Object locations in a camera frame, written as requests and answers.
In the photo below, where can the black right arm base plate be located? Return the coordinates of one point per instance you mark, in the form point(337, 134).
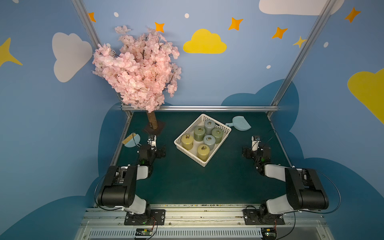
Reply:
point(255, 217)

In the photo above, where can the left aluminium frame post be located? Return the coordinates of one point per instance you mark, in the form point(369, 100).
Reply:
point(89, 27)

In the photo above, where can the right aluminium frame post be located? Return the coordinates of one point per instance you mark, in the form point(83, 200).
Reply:
point(312, 37)

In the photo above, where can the yellow tea canister front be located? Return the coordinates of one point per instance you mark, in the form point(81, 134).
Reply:
point(203, 152)

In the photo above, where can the light blue hand brush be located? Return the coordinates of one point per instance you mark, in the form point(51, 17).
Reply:
point(132, 140)

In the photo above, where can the yellow tea canister back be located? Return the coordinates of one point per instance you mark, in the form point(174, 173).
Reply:
point(187, 141)

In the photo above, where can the left controller board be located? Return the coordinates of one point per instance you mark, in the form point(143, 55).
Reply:
point(143, 233)

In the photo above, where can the grey-blue tea canister back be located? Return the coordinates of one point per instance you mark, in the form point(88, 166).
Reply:
point(209, 125)

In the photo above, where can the white perforated plastic basket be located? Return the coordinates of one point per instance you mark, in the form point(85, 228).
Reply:
point(190, 130)

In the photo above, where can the blue tea canister front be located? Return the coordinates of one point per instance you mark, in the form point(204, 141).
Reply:
point(210, 141)

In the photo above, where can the yellow tea canister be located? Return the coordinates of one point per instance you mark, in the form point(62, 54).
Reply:
point(203, 152)
point(187, 141)

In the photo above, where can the right controller board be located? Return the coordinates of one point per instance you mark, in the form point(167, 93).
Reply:
point(268, 234)

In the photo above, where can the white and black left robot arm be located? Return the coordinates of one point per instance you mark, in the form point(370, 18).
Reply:
point(118, 189)

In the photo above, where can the aluminium back frame bar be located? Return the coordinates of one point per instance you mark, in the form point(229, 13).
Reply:
point(218, 108)

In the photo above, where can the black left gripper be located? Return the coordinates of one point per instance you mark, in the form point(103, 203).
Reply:
point(157, 152)

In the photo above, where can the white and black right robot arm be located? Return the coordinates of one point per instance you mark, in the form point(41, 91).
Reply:
point(304, 190)

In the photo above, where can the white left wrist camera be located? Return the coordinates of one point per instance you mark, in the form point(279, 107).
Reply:
point(152, 141)

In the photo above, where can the controller board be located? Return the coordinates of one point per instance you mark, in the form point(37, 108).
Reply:
point(143, 233)
point(268, 234)

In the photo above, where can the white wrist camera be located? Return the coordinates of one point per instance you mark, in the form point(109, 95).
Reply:
point(255, 143)
point(152, 141)

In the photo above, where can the aluminium front rail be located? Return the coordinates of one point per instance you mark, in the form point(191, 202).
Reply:
point(201, 222)

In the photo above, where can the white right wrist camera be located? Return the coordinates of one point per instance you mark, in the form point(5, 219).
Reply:
point(255, 143)

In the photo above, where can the aluminium frame post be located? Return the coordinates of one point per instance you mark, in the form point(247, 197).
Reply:
point(312, 37)
point(89, 27)

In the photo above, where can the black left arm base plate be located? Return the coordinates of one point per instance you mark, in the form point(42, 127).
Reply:
point(154, 217)

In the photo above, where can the light blue dustpan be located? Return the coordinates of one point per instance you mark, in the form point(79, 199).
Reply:
point(239, 123)

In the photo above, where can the green tea canister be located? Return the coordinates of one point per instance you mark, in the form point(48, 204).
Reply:
point(199, 133)
point(217, 133)

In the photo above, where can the pink cherry blossom tree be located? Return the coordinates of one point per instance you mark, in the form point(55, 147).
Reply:
point(142, 71)

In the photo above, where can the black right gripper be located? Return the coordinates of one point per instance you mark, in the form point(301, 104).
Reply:
point(249, 152)

